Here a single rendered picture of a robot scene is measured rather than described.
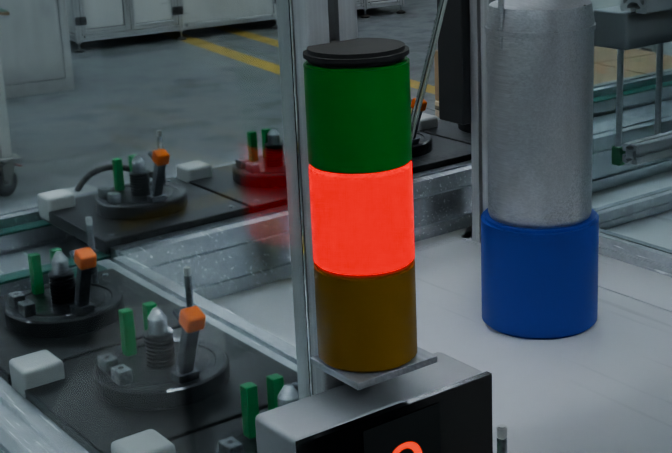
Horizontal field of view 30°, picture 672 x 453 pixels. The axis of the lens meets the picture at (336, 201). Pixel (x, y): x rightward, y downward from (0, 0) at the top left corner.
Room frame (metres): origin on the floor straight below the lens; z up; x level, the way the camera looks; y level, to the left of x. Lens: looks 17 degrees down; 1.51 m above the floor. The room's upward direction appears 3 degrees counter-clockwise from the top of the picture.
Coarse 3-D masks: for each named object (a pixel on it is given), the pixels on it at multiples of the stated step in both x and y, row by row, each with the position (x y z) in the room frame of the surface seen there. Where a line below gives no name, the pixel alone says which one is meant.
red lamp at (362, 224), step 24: (312, 168) 0.58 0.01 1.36; (408, 168) 0.57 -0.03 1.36; (312, 192) 0.58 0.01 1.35; (336, 192) 0.56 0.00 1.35; (360, 192) 0.56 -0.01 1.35; (384, 192) 0.56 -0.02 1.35; (408, 192) 0.57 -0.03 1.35; (312, 216) 0.58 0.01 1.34; (336, 216) 0.56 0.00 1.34; (360, 216) 0.56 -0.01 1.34; (384, 216) 0.56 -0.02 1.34; (408, 216) 0.57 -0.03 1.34; (312, 240) 0.58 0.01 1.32; (336, 240) 0.56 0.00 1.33; (360, 240) 0.56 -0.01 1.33; (384, 240) 0.56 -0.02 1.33; (408, 240) 0.57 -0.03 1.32; (336, 264) 0.56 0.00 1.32; (360, 264) 0.56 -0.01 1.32; (384, 264) 0.56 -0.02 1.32; (408, 264) 0.57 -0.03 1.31
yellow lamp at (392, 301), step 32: (320, 288) 0.57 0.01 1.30; (352, 288) 0.56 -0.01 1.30; (384, 288) 0.56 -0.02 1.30; (320, 320) 0.57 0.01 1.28; (352, 320) 0.56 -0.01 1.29; (384, 320) 0.56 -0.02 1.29; (416, 320) 0.58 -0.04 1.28; (320, 352) 0.58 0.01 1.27; (352, 352) 0.56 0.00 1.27; (384, 352) 0.56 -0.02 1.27; (416, 352) 0.58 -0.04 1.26
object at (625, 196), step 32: (608, 0) 1.85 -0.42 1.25; (640, 0) 1.80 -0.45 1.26; (608, 32) 1.85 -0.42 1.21; (640, 32) 1.80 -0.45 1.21; (608, 64) 1.85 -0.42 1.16; (640, 64) 1.80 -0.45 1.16; (608, 96) 1.85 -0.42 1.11; (640, 96) 1.80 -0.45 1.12; (608, 128) 1.85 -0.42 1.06; (640, 128) 1.80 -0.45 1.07; (608, 160) 1.85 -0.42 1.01; (640, 160) 1.80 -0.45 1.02; (608, 192) 1.85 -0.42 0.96; (640, 192) 1.80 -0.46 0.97; (608, 224) 1.85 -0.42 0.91; (640, 224) 1.80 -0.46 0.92
